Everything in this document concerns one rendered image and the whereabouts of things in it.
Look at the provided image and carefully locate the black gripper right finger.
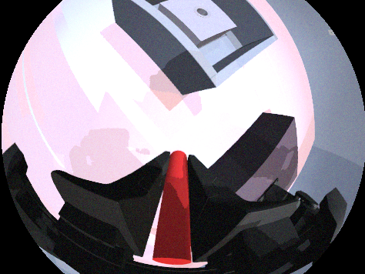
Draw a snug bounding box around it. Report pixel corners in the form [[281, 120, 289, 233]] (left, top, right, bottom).
[[186, 155, 300, 262]]

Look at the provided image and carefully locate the red peg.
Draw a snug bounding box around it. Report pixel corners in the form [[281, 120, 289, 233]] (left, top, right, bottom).
[[152, 150, 192, 265]]

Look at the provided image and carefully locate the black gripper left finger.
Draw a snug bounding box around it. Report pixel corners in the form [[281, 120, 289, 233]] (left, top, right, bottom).
[[50, 150, 171, 257]]

